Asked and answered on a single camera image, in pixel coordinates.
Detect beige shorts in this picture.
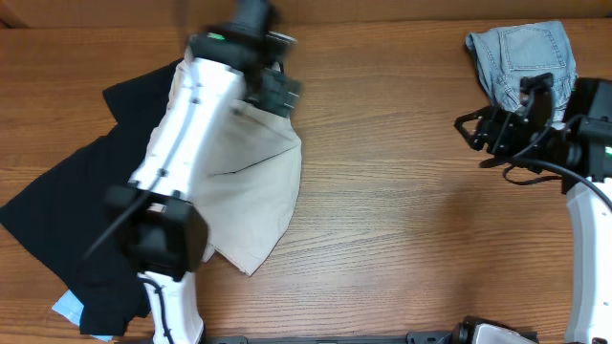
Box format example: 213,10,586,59
142,59,303,277

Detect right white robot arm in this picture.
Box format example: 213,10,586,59
454,74,611,343

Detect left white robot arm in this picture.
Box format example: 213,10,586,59
105,29,301,343

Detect folded light blue jeans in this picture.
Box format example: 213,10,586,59
466,21,578,129

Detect black t-shirt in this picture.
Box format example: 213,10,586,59
1,61,181,336

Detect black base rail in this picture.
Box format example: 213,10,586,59
205,316,539,344

